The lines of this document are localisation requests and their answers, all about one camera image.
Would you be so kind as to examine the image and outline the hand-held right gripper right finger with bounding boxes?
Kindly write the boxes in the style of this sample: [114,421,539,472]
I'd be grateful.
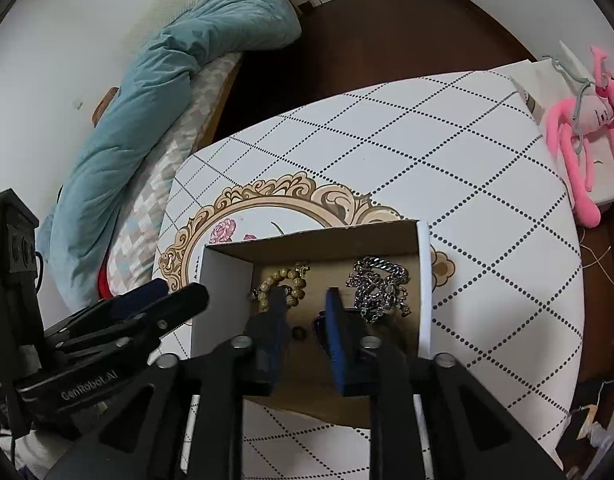
[324,287,568,480]

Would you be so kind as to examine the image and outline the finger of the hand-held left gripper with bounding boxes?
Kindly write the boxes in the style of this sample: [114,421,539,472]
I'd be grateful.
[54,283,210,361]
[44,279,168,342]

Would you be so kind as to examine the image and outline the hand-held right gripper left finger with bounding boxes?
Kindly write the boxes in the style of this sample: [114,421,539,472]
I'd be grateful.
[44,285,290,480]

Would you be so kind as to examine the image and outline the black smart band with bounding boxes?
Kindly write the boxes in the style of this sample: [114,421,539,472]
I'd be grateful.
[311,309,332,358]

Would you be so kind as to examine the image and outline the thin silver bracelet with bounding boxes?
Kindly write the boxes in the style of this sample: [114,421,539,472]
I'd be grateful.
[353,280,412,324]

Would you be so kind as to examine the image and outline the tan beaded bracelet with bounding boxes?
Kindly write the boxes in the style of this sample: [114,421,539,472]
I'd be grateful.
[247,262,312,318]

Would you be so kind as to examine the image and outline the cardboard box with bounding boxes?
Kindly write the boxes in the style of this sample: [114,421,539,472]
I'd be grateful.
[189,219,434,431]

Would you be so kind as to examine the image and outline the chunky silver chain bracelet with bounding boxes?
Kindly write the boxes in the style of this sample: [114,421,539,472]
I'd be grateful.
[346,255,410,292]

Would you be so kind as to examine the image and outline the teal duvet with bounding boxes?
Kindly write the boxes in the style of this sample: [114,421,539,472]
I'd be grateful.
[37,0,302,308]

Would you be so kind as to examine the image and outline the white diamond-patterned tablecloth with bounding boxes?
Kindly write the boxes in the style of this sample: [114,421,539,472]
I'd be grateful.
[157,70,585,461]

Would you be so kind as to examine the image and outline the pink plush toy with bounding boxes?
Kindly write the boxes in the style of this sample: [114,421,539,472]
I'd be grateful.
[544,45,614,228]

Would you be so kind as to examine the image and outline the grey clothes hanger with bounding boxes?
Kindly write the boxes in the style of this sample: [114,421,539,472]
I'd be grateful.
[542,54,605,153]

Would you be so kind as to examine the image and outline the thin brown cable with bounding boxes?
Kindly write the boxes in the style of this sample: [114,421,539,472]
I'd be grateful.
[582,245,612,286]

